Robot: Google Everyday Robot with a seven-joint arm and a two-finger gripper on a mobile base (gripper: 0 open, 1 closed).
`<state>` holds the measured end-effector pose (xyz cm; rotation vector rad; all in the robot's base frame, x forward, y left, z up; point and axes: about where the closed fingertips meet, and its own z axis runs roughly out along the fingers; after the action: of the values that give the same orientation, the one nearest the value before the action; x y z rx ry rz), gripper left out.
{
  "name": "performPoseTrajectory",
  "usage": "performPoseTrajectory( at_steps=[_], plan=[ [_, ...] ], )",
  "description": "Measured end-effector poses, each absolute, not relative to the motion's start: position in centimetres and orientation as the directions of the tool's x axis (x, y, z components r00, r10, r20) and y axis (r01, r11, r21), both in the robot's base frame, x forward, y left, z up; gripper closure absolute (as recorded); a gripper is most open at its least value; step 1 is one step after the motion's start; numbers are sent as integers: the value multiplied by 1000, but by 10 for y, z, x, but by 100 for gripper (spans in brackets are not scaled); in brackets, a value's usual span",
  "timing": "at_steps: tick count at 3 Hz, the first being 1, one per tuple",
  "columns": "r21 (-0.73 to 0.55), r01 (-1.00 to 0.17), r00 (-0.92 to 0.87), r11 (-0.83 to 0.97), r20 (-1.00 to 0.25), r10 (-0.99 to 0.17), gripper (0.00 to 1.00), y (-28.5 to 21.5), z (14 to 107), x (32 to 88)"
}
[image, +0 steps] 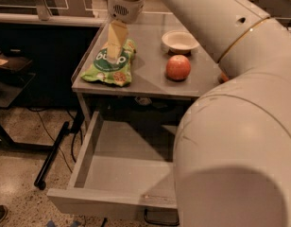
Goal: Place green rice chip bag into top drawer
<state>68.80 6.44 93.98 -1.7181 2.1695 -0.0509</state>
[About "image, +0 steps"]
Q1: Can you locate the red apple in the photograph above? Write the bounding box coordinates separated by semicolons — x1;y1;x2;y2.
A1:
165;55;191;80

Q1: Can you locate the grey open top drawer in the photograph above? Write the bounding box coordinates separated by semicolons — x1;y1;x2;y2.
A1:
47;112;178;221

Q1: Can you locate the white paper bowl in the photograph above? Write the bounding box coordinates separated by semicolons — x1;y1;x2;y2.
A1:
162;30;199;54

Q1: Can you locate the dark side table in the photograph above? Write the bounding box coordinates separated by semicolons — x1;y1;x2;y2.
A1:
0;49;55;152

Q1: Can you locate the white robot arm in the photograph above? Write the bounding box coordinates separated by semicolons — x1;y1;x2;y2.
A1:
108;0;291;227

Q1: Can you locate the black cart leg with wheel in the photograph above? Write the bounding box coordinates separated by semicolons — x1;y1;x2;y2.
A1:
34;122;69;190

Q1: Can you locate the black floor cable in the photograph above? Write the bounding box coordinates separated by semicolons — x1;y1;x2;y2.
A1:
26;107;85;173

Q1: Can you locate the orange fruit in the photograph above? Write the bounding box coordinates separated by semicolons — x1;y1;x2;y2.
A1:
220;72;229;82

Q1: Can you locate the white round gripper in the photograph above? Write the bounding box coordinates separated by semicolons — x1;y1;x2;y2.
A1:
107;0;145;61

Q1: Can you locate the green rice chip bag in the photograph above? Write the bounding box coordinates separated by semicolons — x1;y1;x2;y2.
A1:
80;39;136;87

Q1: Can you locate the black metal drawer handle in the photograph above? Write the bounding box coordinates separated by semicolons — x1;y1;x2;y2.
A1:
144;209;180;227

